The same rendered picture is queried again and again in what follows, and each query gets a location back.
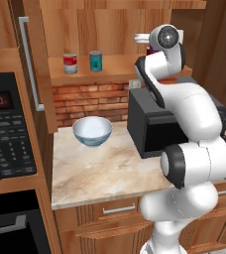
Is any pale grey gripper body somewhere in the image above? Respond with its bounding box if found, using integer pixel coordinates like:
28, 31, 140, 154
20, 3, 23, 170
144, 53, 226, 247
133, 32, 153, 45

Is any wooden cabinet door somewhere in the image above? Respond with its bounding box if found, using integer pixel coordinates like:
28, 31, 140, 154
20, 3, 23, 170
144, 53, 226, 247
9, 0, 58, 135
191, 0, 226, 114

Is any dark red can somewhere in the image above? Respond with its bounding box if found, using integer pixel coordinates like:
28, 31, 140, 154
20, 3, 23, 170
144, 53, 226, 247
146, 47, 158, 57

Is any teal can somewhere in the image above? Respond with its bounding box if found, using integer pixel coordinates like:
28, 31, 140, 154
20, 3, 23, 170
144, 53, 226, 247
88, 50, 103, 72

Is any red and white can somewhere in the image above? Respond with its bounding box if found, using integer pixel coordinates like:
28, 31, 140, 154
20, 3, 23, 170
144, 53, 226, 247
62, 53, 78, 75

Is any black box appliance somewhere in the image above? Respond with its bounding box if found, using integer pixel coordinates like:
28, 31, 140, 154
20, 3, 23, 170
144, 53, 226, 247
126, 76, 226, 160

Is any white and blue bowl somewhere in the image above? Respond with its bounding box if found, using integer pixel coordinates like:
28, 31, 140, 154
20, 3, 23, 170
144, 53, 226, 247
72, 115, 114, 149

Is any black microwave oven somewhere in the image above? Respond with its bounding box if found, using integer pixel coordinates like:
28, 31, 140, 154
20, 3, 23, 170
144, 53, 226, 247
0, 71, 39, 191

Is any wooden base cupboard door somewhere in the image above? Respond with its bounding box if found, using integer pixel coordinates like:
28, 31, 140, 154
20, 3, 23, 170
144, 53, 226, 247
178, 211, 226, 254
58, 221, 154, 254

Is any open wooden wall cabinet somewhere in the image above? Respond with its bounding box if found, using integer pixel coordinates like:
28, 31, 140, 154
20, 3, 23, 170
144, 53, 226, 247
39, 0, 208, 87

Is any white wall socket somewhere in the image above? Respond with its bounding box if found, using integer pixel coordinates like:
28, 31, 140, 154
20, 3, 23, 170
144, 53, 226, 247
130, 78, 143, 90

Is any grey cabinet door handle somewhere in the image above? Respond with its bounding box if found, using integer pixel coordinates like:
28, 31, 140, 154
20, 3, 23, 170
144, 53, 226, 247
18, 16, 46, 112

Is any grey oven handle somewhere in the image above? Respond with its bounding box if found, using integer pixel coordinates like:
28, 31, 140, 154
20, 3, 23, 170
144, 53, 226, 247
0, 214, 28, 238

